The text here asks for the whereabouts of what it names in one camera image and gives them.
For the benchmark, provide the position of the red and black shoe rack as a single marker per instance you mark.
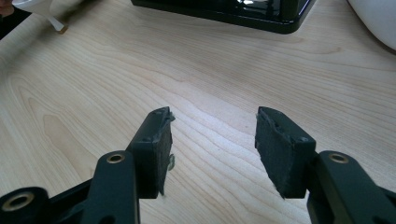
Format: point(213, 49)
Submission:
point(280, 21)

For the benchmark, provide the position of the white heeled sandal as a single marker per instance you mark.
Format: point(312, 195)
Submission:
point(379, 18)
point(31, 4)

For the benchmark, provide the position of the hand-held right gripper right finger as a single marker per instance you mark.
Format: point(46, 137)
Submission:
point(280, 155)

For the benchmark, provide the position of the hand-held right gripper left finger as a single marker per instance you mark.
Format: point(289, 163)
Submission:
point(152, 155)

